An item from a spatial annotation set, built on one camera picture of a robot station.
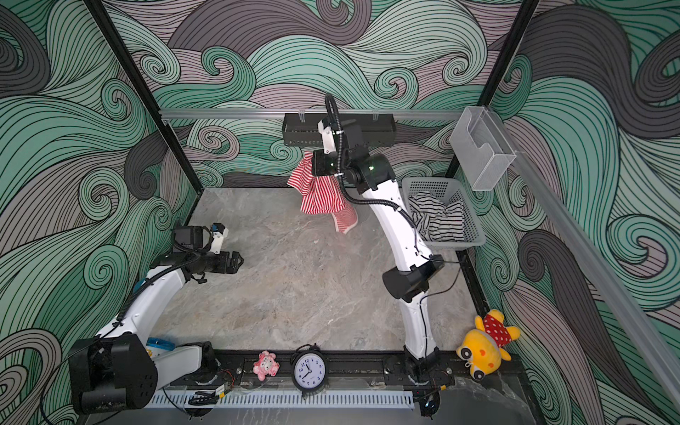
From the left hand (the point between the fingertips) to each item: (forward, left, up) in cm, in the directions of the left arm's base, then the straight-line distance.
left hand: (229, 256), depth 85 cm
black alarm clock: (-30, -29, -8) cm, 42 cm away
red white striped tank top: (+15, -31, +14) cm, 37 cm away
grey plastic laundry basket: (+37, -85, -5) cm, 92 cm away
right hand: (+14, -28, +30) cm, 44 cm away
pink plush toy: (-30, -17, -7) cm, 35 cm away
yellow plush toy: (-26, -76, -2) cm, 80 cm away
